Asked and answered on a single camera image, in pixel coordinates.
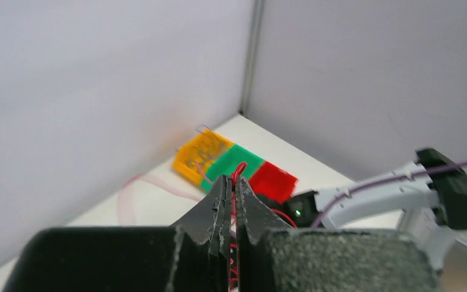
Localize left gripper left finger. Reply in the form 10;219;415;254
4;175;232;291

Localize green plastic bin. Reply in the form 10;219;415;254
192;144;265;191

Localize red plastic bin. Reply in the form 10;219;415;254
249;161;298;203

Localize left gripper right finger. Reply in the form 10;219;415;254
235;177;443;291

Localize red wires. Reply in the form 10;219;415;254
227;161;299;292

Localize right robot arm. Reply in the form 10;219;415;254
258;148;467;272

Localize yellow plastic bin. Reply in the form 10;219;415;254
172;127;234;187

